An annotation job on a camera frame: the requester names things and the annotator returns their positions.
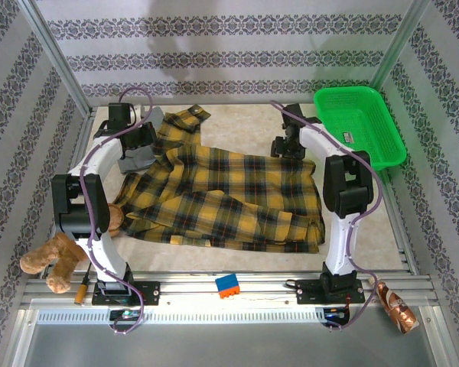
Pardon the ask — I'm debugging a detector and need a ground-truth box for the brown drink pouch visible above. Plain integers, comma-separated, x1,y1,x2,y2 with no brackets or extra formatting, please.
369,278,421,336

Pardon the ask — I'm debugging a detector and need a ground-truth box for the green plastic basket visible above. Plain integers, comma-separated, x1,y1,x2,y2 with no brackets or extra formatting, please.
313,86,408,174

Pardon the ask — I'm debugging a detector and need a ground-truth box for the yellow black plaid shirt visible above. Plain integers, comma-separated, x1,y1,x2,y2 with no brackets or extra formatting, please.
112,105,326,254

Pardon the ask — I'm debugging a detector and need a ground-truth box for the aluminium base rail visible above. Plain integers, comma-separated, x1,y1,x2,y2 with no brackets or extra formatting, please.
21,270,441,307

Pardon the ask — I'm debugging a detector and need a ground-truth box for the blue orange toy block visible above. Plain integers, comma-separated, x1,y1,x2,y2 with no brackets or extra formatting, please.
215,273,241,300

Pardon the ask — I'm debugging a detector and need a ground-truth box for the small electronics board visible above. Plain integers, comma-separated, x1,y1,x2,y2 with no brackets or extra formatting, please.
323,307,351,321
109,308,142,321

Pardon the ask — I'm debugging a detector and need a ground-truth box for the folded grey shirt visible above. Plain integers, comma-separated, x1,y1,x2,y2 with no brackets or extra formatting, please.
116,108,165,176

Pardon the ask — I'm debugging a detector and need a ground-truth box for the orange handled screwdriver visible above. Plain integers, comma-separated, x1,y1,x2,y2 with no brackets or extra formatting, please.
74,261,93,306

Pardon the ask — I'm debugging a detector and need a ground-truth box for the aluminium frame post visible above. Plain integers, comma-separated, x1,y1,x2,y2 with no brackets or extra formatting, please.
361,0,435,114
17,0,96,119

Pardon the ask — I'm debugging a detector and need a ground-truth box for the aluminium side rail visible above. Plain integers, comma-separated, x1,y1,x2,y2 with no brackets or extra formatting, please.
41,110,99,276
357,110,420,274

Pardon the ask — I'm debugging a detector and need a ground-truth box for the brown teddy bear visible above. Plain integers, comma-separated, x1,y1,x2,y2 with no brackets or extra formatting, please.
19,202,126,294

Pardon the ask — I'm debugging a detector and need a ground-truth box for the slotted metal cable duct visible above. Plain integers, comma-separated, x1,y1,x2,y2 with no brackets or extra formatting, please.
36,307,328,325

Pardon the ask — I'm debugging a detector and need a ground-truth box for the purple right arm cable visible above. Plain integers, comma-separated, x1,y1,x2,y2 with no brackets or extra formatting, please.
270,99,384,333

